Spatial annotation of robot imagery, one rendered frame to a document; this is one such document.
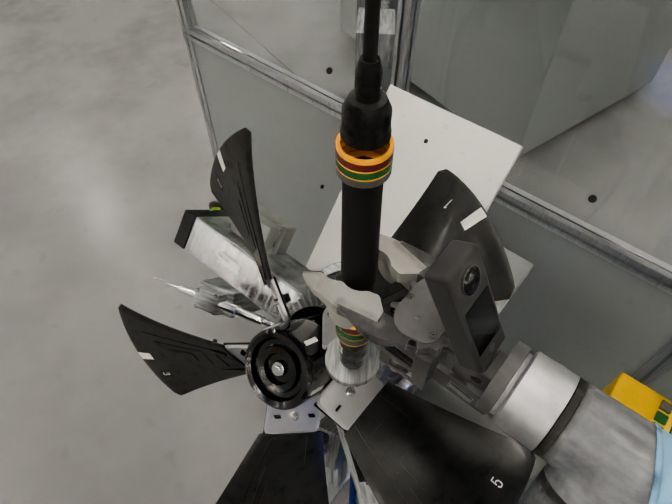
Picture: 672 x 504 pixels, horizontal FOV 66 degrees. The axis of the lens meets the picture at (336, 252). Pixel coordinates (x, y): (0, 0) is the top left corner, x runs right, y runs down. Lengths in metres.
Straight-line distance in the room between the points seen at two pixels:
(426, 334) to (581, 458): 0.15
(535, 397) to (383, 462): 0.35
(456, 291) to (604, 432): 0.16
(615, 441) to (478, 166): 0.55
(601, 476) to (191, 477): 1.70
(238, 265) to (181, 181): 1.87
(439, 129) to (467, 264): 0.54
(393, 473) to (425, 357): 0.31
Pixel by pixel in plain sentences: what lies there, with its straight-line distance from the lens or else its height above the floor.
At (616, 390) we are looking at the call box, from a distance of 1.02.
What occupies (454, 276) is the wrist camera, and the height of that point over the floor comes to 1.60.
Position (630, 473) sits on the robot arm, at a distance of 0.47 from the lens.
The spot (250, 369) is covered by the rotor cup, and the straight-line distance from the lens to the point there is 0.79.
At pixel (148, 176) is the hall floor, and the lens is 2.91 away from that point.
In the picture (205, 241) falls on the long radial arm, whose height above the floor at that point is 1.12.
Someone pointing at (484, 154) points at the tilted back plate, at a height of 1.34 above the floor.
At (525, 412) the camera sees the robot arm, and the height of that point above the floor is 1.50.
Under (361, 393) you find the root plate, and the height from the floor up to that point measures 1.19.
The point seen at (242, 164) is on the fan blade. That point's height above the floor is 1.39.
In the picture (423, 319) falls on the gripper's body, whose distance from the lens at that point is 0.47.
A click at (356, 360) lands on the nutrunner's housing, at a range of 0.64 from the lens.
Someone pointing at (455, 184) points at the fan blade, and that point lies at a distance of 0.72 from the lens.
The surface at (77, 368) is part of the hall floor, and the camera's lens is 2.34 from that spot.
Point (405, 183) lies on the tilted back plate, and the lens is 0.93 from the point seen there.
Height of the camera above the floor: 1.91
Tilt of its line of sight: 53 degrees down
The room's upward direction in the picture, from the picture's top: straight up
